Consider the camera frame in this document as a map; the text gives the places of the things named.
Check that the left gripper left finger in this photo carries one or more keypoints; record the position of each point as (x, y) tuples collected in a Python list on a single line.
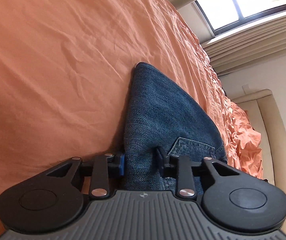
[(53, 199)]

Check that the cream upholstered headboard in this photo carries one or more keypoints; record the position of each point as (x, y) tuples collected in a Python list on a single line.
[(265, 118)]

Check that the window with dark frame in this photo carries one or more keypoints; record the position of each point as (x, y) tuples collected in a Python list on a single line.
[(225, 15)]

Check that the orange bed sheet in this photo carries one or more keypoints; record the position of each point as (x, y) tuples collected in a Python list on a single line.
[(65, 71)]

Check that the blue denim pants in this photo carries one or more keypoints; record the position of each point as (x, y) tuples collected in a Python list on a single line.
[(160, 113)]

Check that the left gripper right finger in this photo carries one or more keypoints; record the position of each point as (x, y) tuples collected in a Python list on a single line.
[(230, 198)]

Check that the beige curtain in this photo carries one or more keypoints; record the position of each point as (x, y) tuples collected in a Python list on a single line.
[(260, 41)]

